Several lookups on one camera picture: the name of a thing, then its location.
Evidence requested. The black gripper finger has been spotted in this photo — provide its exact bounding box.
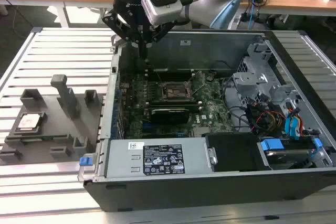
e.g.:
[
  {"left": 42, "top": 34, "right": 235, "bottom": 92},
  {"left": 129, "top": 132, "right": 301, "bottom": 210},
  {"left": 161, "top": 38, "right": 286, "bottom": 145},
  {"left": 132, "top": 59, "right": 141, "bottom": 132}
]
[
  {"left": 143, "top": 22, "right": 175, "bottom": 59},
  {"left": 101, "top": 10, "right": 144, "bottom": 58}
]

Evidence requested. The wire locking lever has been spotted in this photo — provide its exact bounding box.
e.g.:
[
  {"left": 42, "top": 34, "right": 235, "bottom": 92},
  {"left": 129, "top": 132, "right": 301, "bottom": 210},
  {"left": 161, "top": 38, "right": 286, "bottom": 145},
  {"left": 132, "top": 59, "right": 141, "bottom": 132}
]
[{"left": 153, "top": 67, "right": 163, "bottom": 83}]

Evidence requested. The silver CPU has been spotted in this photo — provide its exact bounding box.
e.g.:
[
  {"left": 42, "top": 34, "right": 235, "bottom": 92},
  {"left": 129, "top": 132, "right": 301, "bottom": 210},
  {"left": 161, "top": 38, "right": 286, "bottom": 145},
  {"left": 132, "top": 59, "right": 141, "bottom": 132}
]
[{"left": 15, "top": 113, "right": 44, "bottom": 132}]

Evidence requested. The CPU socket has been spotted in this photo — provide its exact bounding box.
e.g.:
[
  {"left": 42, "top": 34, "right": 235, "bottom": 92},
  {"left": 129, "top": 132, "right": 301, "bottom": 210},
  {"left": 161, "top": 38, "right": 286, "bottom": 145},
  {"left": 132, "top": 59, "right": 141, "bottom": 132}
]
[{"left": 160, "top": 80, "right": 197, "bottom": 103}]

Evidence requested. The black RAM slot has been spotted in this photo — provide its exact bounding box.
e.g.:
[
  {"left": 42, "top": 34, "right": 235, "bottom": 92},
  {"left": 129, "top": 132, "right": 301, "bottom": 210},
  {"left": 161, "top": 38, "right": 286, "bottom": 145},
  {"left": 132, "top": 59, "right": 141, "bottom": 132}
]
[
  {"left": 143, "top": 74, "right": 195, "bottom": 78},
  {"left": 149, "top": 106, "right": 204, "bottom": 111},
  {"left": 143, "top": 69, "right": 195, "bottom": 73},
  {"left": 148, "top": 99, "right": 203, "bottom": 103},
  {"left": 143, "top": 77, "right": 196, "bottom": 81},
  {"left": 148, "top": 101, "right": 204, "bottom": 105},
  {"left": 149, "top": 104, "right": 204, "bottom": 108},
  {"left": 143, "top": 71, "right": 195, "bottom": 76}
]

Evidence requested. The green motherboard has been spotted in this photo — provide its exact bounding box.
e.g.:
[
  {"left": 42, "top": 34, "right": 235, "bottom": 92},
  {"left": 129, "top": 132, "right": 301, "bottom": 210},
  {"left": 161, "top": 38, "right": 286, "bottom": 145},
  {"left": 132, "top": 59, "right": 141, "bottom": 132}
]
[{"left": 117, "top": 69, "right": 235, "bottom": 140}]

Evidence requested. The black graphics card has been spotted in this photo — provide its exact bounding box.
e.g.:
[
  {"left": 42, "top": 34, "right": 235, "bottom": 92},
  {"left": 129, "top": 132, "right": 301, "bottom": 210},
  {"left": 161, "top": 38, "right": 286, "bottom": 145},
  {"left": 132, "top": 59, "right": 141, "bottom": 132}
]
[{"left": 150, "top": 106, "right": 190, "bottom": 125}]

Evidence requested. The metal drive cage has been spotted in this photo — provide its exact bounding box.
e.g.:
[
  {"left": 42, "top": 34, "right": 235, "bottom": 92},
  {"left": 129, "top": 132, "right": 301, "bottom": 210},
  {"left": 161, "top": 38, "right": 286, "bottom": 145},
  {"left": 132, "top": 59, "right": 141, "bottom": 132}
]
[{"left": 232, "top": 40, "right": 302, "bottom": 120}]

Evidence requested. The grey parts rack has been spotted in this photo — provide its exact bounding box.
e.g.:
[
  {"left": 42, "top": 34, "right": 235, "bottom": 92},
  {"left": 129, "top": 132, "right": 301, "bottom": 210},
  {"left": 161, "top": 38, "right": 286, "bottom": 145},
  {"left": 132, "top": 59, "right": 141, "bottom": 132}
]
[{"left": 0, "top": 73, "right": 106, "bottom": 166}]

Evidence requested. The green RAM stick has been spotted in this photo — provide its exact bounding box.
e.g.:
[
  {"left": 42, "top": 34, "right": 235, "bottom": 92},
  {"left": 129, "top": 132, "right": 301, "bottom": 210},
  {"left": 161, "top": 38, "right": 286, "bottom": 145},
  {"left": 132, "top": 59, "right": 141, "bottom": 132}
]
[{"left": 19, "top": 135, "right": 68, "bottom": 141}]

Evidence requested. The silver power supply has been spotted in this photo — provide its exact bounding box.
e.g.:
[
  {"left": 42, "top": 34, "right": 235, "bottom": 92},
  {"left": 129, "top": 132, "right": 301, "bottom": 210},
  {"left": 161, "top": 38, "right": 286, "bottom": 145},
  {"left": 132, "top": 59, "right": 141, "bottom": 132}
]
[{"left": 103, "top": 137, "right": 219, "bottom": 180}]

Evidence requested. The blue case latch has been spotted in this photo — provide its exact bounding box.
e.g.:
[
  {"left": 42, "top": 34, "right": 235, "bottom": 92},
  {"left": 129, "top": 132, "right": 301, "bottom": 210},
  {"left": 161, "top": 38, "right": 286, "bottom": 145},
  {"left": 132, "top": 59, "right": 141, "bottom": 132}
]
[{"left": 79, "top": 157, "right": 93, "bottom": 168}]

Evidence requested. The black PC case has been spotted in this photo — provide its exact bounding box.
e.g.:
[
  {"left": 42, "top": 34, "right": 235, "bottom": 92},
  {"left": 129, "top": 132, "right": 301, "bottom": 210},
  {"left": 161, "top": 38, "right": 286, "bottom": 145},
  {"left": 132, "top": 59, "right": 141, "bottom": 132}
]
[{"left": 78, "top": 28, "right": 336, "bottom": 213}]

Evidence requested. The hard disk in blue carrier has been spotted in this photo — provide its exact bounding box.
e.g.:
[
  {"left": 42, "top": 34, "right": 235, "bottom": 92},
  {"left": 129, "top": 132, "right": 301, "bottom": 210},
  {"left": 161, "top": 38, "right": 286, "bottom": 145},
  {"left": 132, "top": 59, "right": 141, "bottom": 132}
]
[{"left": 257, "top": 137, "right": 324, "bottom": 172}]

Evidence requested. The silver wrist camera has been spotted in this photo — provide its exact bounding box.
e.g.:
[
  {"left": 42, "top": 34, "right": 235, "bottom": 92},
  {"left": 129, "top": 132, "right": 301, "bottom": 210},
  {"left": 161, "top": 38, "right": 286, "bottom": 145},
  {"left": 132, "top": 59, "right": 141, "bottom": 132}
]
[{"left": 141, "top": 0, "right": 184, "bottom": 25}]

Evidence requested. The thin black wire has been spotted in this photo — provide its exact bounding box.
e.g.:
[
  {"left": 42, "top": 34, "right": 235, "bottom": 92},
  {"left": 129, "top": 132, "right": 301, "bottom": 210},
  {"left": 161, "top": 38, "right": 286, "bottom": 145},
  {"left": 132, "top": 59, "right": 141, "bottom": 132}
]
[
  {"left": 221, "top": 76, "right": 249, "bottom": 111},
  {"left": 209, "top": 60, "right": 237, "bottom": 72}
]

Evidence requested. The thick black wire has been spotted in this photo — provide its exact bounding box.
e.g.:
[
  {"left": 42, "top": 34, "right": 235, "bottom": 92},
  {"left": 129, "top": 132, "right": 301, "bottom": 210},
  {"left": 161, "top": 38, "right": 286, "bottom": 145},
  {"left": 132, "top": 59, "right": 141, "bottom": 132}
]
[{"left": 229, "top": 112, "right": 257, "bottom": 133}]

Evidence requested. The red wire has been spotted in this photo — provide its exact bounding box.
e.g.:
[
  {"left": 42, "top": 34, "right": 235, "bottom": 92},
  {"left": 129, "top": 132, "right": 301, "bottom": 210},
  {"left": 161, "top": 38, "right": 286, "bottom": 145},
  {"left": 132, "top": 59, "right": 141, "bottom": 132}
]
[{"left": 256, "top": 112, "right": 286, "bottom": 125}]

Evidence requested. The yellow wire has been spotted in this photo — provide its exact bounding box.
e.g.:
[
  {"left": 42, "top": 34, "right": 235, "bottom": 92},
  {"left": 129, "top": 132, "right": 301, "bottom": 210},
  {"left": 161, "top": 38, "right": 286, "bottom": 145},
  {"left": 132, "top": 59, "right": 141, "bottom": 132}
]
[{"left": 264, "top": 115, "right": 284, "bottom": 132}]

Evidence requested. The blue flat wire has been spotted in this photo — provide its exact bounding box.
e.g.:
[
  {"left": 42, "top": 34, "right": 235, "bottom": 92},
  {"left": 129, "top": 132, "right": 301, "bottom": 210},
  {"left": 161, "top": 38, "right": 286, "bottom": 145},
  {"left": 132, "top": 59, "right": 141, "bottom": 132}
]
[
  {"left": 291, "top": 113, "right": 303, "bottom": 141},
  {"left": 284, "top": 115, "right": 294, "bottom": 137}
]

